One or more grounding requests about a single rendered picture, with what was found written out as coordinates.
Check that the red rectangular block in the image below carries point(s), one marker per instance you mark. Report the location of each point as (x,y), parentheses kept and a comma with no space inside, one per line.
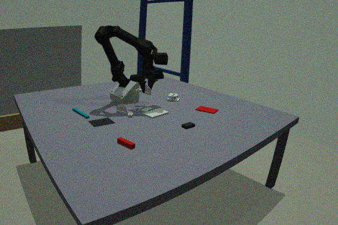
(126,143)

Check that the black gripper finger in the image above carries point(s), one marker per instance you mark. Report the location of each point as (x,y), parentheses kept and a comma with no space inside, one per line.
(142,85)
(151,82)

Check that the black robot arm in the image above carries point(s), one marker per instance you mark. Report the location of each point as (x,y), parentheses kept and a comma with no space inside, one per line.
(143,46)

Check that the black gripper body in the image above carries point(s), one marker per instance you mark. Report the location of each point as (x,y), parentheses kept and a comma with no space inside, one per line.
(141,77)

